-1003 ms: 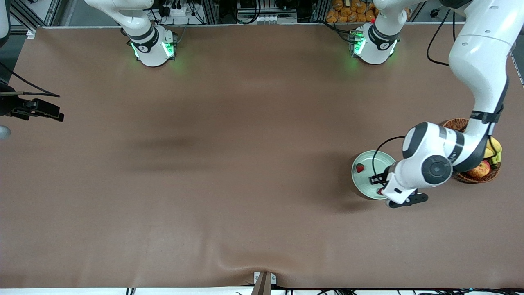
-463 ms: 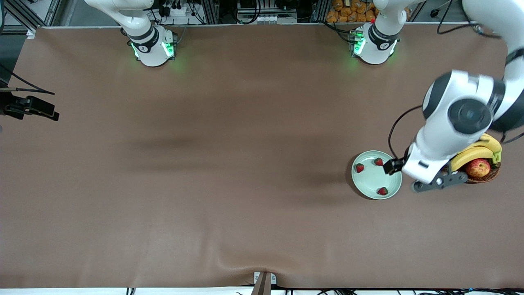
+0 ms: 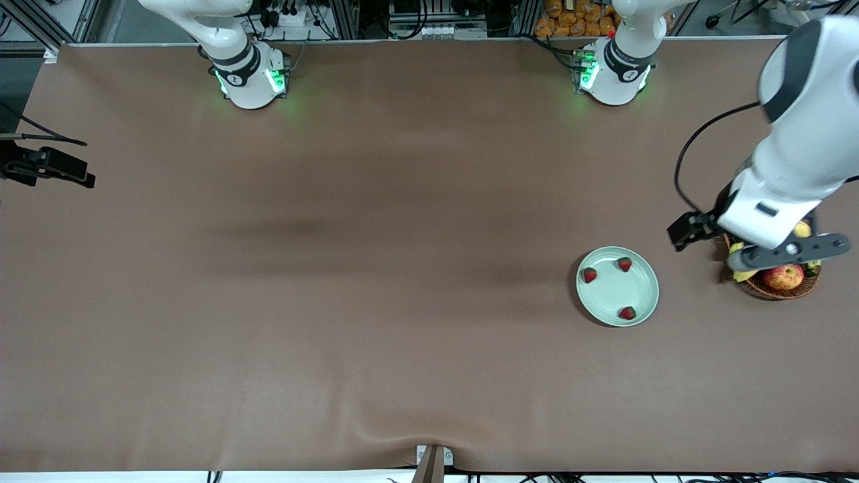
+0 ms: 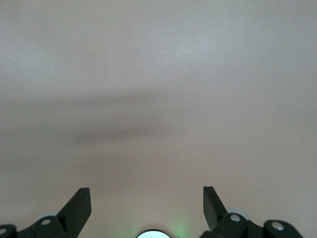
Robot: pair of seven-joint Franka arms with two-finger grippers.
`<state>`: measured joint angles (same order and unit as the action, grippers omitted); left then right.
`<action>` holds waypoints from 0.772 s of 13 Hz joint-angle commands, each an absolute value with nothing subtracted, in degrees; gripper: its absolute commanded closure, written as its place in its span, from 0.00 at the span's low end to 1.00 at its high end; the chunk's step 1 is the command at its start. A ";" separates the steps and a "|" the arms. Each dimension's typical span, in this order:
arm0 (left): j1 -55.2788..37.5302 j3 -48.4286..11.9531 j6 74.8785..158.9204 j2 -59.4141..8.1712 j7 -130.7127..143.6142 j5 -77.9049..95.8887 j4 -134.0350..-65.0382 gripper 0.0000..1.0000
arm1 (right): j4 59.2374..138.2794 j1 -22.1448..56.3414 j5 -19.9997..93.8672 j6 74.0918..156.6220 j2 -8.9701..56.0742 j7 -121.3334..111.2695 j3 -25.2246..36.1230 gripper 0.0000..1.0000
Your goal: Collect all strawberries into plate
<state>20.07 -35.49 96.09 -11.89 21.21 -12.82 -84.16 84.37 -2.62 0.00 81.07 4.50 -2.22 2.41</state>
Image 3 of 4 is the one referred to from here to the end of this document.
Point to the bag of orange buns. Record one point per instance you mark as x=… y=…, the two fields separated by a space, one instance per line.
x=570 y=20

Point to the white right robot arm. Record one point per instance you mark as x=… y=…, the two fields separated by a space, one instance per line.
x=248 y=87

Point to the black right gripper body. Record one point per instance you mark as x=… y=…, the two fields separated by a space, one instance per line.
x=20 y=166

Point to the yellow banana bunch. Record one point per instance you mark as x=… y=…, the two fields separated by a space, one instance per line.
x=802 y=230

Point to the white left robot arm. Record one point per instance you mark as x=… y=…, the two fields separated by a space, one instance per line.
x=805 y=154

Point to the aluminium frame post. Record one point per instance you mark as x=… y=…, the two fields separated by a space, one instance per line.
x=40 y=30

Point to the pale green round plate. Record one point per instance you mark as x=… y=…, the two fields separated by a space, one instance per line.
x=614 y=292

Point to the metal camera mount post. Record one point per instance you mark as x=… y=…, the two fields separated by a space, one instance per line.
x=429 y=466

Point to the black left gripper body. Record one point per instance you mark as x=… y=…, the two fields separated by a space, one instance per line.
x=706 y=221

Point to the red apple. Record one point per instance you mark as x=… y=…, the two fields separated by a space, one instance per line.
x=784 y=278

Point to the brown wicker basket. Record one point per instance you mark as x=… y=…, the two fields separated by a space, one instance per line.
x=772 y=293

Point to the white power strip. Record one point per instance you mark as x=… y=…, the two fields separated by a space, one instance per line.
x=292 y=19

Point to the red strawberry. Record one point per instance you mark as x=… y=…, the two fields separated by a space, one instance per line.
x=625 y=263
x=627 y=312
x=589 y=274

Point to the white terminal block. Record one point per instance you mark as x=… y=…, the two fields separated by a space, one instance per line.
x=443 y=31

